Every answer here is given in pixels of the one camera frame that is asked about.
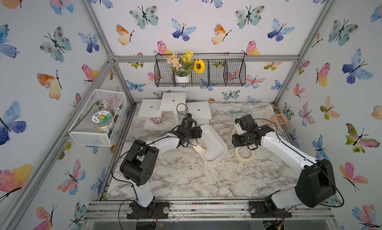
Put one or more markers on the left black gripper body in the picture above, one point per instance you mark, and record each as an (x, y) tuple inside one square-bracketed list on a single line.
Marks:
[(194, 133)]

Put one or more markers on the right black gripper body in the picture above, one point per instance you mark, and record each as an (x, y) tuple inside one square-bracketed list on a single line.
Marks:
[(241, 140)]

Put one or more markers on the masking tape roll one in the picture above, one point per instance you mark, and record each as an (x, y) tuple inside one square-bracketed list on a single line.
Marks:
[(244, 155)]

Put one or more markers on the white plastic storage tray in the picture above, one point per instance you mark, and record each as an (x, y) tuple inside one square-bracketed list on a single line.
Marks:
[(216, 146)]

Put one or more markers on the masking tape roll two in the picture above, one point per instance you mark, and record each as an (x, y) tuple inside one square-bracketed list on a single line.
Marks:
[(199, 146)]

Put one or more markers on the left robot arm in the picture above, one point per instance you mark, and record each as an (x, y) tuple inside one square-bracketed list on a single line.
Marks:
[(139, 162)]

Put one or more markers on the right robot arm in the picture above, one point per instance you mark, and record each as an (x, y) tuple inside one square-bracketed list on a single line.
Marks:
[(316, 181)]

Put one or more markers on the white tiered display stand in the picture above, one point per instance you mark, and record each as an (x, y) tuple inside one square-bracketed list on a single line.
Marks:
[(173, 106)]

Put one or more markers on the pink artificial flower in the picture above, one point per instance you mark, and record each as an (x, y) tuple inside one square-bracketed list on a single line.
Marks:
[(158, 120)]

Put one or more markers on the artificial flower pot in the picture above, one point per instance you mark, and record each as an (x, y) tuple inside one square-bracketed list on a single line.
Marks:
[(185, 66)]

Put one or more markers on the green lid jar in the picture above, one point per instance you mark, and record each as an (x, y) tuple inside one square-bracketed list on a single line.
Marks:
[(102, 121)]

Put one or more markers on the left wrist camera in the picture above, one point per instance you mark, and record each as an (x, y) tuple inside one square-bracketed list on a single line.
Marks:
[(188, 121)]

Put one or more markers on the black wire wall basket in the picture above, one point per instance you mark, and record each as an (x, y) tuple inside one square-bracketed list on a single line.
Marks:
[(219, 70)]

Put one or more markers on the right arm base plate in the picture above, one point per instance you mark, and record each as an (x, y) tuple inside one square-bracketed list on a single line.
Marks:
[(266, 209)]

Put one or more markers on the clear acrylic wall box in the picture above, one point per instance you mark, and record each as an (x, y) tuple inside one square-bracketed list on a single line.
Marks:
[(83, 131)]

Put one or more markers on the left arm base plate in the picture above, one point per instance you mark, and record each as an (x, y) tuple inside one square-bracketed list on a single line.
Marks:
[(154, 211)]

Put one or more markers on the aluminium front rail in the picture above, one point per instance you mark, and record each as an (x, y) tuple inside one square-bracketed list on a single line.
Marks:
[(197, 210)]

